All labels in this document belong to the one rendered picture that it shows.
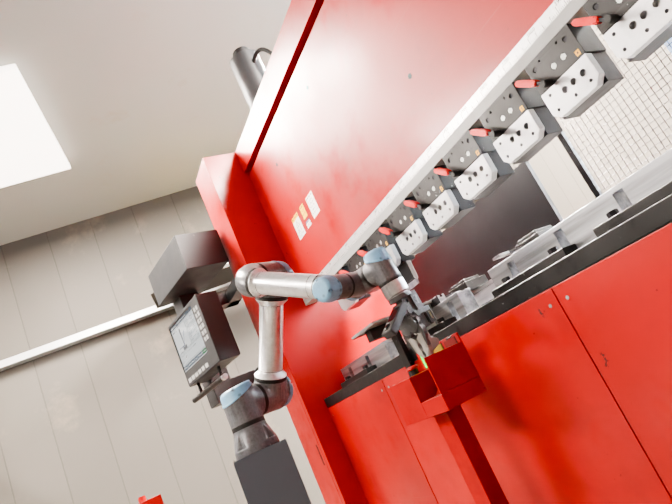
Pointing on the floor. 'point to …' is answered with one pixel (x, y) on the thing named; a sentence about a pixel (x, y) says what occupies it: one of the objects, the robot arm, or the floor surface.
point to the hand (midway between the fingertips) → (429, 359)
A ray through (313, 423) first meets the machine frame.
